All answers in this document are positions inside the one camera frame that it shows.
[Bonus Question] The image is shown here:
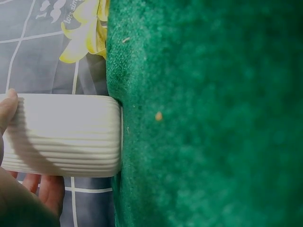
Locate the white ribbed ceramic cup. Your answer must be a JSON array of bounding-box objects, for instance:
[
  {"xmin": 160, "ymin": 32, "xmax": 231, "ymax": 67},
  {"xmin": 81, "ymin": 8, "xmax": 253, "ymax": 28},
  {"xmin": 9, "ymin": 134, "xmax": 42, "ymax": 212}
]
[{"xmin": 0, "ymin": 93, "xmax": 124, "ymax": 178}]

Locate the person's left hand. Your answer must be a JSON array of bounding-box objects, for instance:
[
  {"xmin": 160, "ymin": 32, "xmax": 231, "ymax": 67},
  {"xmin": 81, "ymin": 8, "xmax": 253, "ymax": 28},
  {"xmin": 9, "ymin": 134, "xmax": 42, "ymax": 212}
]
[{"xmin": 0, "ymin": 88, "xmax": 66, "ymax": 227}]

